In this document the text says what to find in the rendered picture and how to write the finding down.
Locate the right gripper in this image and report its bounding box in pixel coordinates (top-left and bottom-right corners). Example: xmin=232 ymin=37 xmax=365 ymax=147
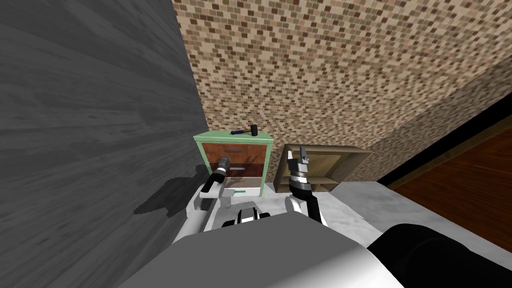
xmin=286 ymin=146 xmax=310 ymax=175

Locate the brown wooden door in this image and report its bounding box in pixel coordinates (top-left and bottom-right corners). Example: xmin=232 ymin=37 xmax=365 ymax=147
xmin=385 ymin=118 xmax=512 ymax=254

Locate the green cabinet with brown drawers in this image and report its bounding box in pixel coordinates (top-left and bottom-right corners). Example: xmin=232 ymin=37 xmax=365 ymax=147
xmin=192 ymin=129 xmax=275 ymax=198

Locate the black hammer with blue handle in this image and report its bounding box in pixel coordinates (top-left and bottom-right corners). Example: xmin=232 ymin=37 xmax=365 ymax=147
xmin=230 ymin=124 xmax=259 ymax=138

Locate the open wooden shelf unit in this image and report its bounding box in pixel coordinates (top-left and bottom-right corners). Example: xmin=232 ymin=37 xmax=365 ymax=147
xmin=272 ymin=143 xmax=375 ymax=194

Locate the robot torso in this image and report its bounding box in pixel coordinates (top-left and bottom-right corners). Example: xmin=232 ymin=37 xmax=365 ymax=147
xmin=118 ymin=201 xmax=406 ymax=288

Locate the brown drawer front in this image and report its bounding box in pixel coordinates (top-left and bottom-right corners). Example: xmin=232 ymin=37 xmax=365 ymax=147
xmin=207 ymin=161 xmax=266 ymax=179
xmin=201 ymin=142 xmax=269 ymax=166

